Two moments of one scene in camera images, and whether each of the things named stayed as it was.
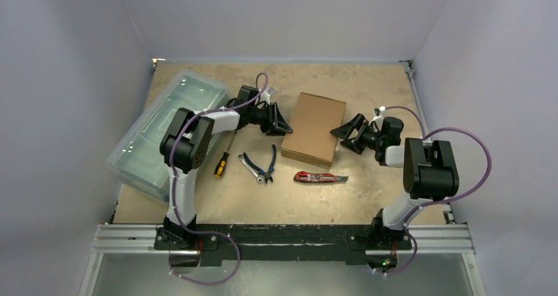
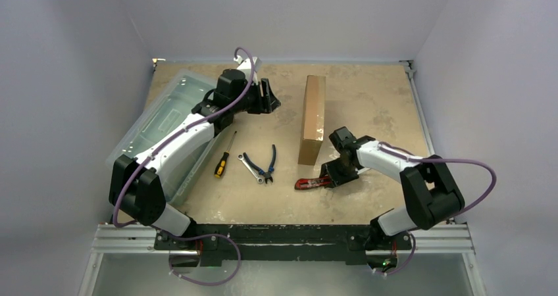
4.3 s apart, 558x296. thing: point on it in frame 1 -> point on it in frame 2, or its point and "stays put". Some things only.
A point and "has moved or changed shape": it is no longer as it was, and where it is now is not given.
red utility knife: x=308 y=177 has moved or changed shape
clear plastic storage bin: x=139 y=158 stays put
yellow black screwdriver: x=224 y=159 stays put
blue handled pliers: x=271 y=168 stays put
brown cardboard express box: x=316 y=125 has moved or changed shape
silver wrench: x=258 y=179 stays put
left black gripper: x=274 y=125 -> x=263 y=104
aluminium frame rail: x=428 y=241 stays put
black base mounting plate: x=283 y=245 stays put
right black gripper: x=358 y=131 -> x=335 y=171
